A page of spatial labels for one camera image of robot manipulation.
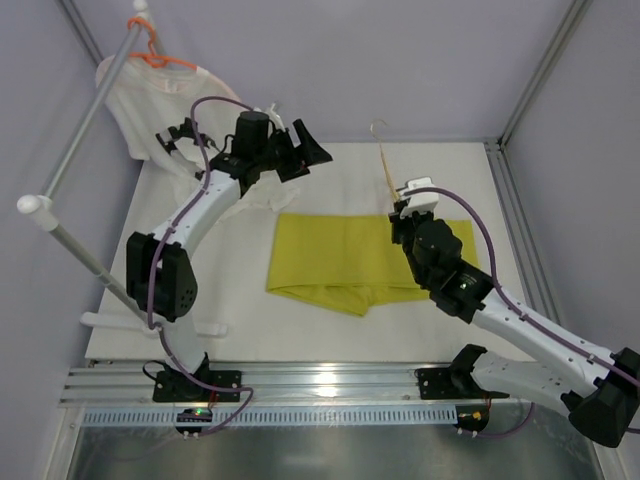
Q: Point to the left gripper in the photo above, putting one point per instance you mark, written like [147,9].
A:
[288,154]

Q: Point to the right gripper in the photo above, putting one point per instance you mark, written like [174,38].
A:
[400,226]

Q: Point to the yellow velvet hanger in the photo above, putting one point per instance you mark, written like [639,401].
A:
[373,128]

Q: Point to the yellow-green trousers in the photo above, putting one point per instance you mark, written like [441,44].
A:
[346,264]

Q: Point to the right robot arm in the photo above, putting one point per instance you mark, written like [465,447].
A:
[595,388]

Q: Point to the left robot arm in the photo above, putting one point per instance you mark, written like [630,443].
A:
[160,277]

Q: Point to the orange plastic hanger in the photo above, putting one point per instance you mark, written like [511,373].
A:
[152,57]

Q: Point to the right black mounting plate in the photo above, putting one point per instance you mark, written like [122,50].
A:
[446,383]

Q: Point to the black mounting plate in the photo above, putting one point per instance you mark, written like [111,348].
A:
[171,386]
[446,383]

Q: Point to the white printed t-shirt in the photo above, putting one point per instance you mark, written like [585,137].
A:
[146,102]

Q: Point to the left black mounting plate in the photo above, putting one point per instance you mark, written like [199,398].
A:
[171,386]

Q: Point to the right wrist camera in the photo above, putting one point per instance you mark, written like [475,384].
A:
[415,198]

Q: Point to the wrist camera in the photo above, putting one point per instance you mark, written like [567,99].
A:
[415,198]
[275,119]

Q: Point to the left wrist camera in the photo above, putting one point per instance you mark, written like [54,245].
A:
[275,119]

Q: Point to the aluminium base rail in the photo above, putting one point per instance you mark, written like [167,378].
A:
[112,382]

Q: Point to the slotted cable duct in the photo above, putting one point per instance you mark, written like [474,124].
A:
[272,416]

